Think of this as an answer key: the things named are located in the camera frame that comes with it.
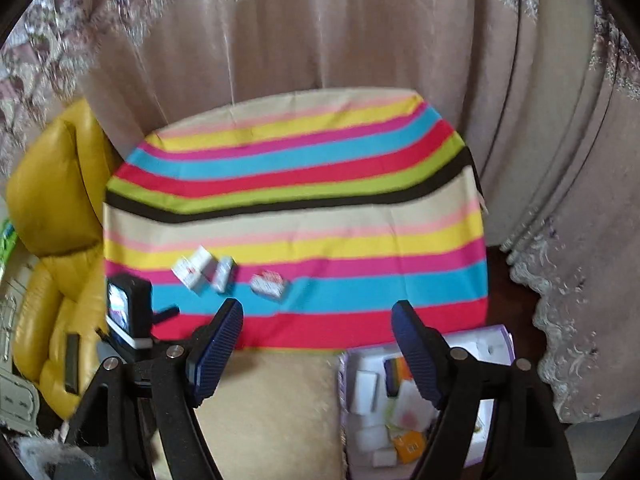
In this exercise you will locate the rainbow striped box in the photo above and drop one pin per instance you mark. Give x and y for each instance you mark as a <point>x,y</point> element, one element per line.
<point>396,375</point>

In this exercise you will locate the green packet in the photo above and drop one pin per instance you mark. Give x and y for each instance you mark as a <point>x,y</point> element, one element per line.
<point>7,242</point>

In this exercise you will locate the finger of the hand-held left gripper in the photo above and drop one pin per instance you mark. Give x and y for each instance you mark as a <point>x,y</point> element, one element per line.
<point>167,314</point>

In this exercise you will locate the beige lace curtain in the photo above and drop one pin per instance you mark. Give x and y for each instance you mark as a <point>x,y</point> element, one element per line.
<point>320,35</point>

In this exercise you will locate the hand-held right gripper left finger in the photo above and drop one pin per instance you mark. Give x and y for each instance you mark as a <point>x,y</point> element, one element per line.
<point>215,355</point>

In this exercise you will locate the white box red blue print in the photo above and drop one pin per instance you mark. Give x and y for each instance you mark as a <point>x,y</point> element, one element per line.
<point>192,270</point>

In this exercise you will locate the red and white packet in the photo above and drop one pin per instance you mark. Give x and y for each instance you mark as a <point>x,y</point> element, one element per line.
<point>270,286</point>

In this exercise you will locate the multicoloured striped cloth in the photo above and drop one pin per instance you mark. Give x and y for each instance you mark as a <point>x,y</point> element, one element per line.
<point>300,175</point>

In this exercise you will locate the yellow sofa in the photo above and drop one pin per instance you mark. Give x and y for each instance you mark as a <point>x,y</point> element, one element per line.
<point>55,200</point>

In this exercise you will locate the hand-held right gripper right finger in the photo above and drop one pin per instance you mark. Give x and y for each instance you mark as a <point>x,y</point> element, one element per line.
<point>417,355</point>

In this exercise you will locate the purple box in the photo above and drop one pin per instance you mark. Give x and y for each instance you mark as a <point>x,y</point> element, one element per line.
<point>350,460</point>

